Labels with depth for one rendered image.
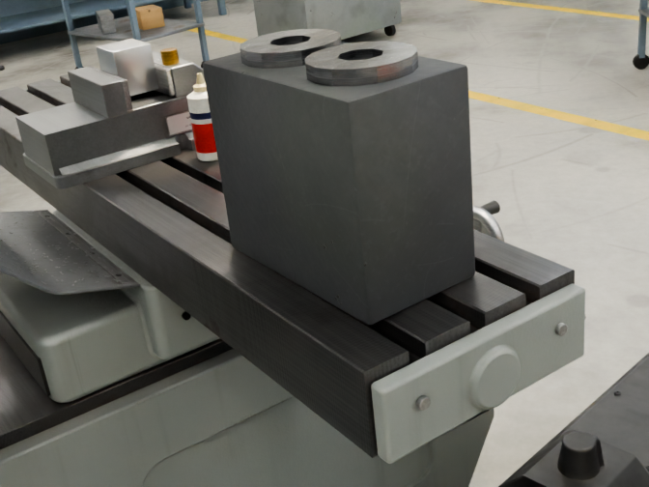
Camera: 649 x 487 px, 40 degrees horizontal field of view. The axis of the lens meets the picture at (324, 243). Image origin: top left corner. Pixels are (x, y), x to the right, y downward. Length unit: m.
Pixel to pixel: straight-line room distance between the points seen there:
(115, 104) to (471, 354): 0.61
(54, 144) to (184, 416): 0.37
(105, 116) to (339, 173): 0.53
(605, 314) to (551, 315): 1.82
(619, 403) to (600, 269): 1.63
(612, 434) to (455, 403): 0.46
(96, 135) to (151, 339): 0.27
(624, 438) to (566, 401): 1.08
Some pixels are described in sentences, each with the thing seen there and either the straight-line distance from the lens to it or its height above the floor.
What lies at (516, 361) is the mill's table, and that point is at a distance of 0.74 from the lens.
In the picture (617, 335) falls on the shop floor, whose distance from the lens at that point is 2.48.
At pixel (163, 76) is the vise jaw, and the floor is 1.02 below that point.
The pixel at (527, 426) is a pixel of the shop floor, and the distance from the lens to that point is 2.13.
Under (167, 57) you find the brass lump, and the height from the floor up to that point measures 1.05.
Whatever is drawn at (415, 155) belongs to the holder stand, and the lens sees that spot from 0.69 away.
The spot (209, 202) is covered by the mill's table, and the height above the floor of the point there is 0.92.
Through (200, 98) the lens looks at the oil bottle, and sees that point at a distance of 1.11.
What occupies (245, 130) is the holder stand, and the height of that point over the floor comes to 1.06.
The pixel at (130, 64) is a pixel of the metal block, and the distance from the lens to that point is 1.18.
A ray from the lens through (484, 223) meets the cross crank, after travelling 1.51.
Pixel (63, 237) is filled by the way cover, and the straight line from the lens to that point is 1.18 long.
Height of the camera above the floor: 1.29
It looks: 25 degrees down
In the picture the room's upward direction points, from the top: 7 degrees counter-clockwise
